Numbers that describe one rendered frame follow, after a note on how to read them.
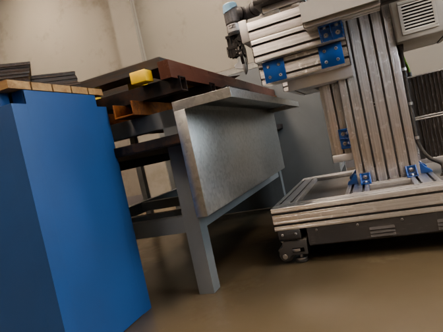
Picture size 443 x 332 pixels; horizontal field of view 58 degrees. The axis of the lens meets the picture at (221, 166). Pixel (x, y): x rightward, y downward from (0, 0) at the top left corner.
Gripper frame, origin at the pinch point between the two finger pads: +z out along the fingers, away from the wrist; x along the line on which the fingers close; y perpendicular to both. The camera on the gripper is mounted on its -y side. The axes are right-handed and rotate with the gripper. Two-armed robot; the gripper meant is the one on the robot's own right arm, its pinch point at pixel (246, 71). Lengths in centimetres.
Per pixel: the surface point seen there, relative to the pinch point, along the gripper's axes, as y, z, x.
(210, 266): 9, 76, 71
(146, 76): 13, 7, 82
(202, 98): -6, 19, 84
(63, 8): 298, -192, -257
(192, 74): 5, 7, 62
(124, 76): 23, 4, 77
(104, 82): 32, 4, 77
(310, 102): -18, 18, -82
